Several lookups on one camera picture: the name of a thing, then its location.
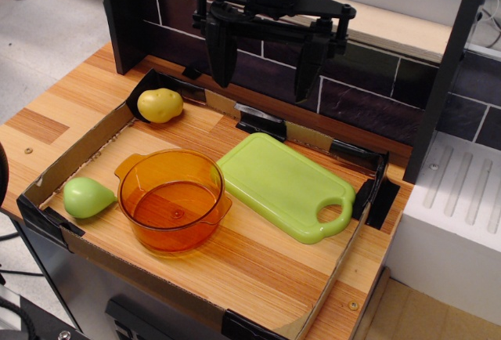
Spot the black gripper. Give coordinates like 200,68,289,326
193,0,356,102

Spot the yellow toy potato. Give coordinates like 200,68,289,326
137,88,183,124

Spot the orange transparent plastic pot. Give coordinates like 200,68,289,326
115,149,232,253

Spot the cardboard fence with black tape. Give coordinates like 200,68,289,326
19,71,407,339

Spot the green plastic cutting board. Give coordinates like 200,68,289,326
218,132,356,244

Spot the green toy pear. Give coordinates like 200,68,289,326
63,177,117,219

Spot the white ribbed appliance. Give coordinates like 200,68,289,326
386,132,500,324

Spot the black upright post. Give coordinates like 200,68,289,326
403,0,484,184

